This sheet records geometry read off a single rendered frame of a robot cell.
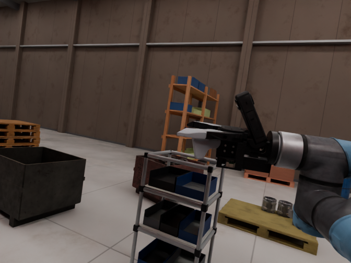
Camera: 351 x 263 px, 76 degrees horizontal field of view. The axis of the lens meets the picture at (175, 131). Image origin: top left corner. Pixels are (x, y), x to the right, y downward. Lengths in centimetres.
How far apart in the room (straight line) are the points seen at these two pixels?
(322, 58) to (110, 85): 771
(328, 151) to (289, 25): 791
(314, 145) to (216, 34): 820
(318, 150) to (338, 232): 16
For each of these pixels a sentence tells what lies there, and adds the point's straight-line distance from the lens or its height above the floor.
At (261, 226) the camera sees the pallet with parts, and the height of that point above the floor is 13.
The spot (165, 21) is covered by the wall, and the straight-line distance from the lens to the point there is 962.
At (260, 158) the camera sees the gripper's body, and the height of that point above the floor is 119.
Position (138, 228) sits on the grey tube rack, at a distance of 175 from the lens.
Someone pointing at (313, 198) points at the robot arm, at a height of 114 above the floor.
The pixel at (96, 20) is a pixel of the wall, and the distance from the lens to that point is 1175.
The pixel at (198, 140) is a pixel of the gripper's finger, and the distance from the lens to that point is 43.
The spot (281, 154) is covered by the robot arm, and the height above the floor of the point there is 121.
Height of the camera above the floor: 124
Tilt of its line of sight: 2 degrees down
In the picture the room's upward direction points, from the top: 8 degrees clockwise
